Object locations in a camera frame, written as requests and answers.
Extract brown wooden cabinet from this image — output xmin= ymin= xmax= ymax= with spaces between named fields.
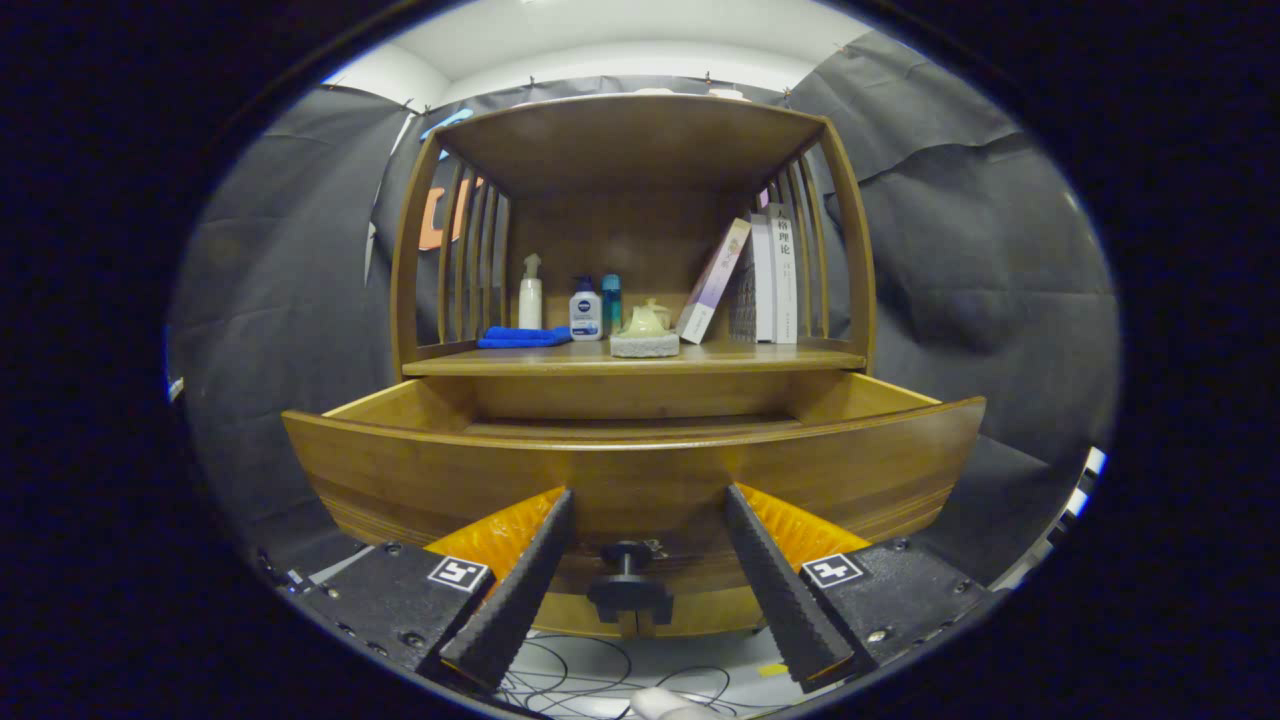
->
xmin=390 ymin=93 xmax=879 ymax=421

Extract blue folded cloth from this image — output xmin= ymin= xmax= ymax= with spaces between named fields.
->
xmin=476 ymin=326 xmax=574 ymax=350

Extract pale green brush grey base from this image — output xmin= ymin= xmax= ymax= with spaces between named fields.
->
xmin=609 ymin=300 xmax=681 ymax=359

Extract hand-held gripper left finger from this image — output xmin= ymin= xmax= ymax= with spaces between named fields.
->
xmin=285 ymin=487 xmax=578 ymax=696

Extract black round drawer knob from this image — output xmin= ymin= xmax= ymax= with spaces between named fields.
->
xmin=586 ymin=540 xmax=674 ymax=626

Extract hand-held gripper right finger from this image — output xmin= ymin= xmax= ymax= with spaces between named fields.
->
xmin=722 ymin=482 xmax=999 ymax=696

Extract black electronic device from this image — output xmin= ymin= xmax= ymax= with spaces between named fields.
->
xmin=255 ymin=545 xmax=321 ymax=601

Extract white striped panel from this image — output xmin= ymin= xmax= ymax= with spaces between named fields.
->
xmin=995 ymin=445 xmax=1109 ymax=593

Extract white pump bottle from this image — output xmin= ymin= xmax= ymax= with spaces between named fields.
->
xmin=518 ymin=253 xmax=544 ymax=331

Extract purple white flat box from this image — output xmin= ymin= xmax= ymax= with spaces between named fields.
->
xmin=676 ymin=218 xmax=753 ymax=345

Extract white lumpy object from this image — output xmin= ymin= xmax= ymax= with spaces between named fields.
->
xmin=628 ymin=687 xmax=726 ymax=720

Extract wooden countertop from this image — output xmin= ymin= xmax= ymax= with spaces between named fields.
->
xmin=402 ymin=335 xmax=869 ymax=379

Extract brown wooden drawer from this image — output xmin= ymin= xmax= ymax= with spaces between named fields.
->
xmin=282 ymin=370 xmax=988 ymax=641

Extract black floor cables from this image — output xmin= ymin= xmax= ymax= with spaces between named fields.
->
xmin=495 ymin=635 xmax=791 ymax=720

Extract dark patterned book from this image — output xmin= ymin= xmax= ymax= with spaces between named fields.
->
xmin=728 ymin=250 xmax=758 ymax=343

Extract white book black lettering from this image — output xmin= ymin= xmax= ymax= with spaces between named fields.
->
xmin=766 ymin=203 xmax=799 ymax=345

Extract white lotion bottle blue cap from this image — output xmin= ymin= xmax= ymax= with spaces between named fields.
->
xmin=569 ymin=276 xmax=604 ymax=342

